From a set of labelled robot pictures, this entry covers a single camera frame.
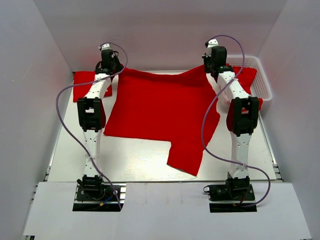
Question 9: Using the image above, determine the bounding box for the red t-shirt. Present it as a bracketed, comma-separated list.
[104, 65, 220, 176]
[73, 71, 113, 103]
[232, 66, 263, 111]

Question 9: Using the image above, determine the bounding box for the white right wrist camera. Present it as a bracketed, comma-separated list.
[204, 38, 219, 48]

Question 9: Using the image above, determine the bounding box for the red t-shirt in basket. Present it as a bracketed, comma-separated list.
[232, 66, 263, 111]

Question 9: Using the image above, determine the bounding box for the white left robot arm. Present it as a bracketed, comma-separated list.
[77, 43, 123, 177]

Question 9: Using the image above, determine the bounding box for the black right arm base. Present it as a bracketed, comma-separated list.
[203, 176, 257, 213]

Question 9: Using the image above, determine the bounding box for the white perforated plastic basket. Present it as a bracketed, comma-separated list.
[226, 54, 273, 102]

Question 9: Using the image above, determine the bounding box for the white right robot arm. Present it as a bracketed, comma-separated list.
[202, 40, 260, 182]

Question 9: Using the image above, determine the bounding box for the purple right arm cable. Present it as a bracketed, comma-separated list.
[201, 34, 272, 208]

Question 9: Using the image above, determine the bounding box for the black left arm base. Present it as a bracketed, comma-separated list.
[72, 175, 126, 212]

